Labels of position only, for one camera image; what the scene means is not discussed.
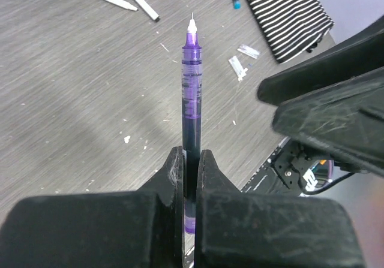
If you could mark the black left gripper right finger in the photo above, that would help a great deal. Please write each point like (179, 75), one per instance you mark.
(250, 230)

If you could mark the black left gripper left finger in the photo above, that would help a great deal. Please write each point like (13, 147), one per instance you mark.
(142, 228)

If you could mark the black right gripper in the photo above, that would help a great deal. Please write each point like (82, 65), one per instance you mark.
(333, 102)

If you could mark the purple pen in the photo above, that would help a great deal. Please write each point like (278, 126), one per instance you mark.
(191, 81)

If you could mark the white pen with black end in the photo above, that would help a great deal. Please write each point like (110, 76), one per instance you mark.
(148, 10)

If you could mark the black white striped cloth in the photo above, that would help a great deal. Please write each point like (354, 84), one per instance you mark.
(291, 27)

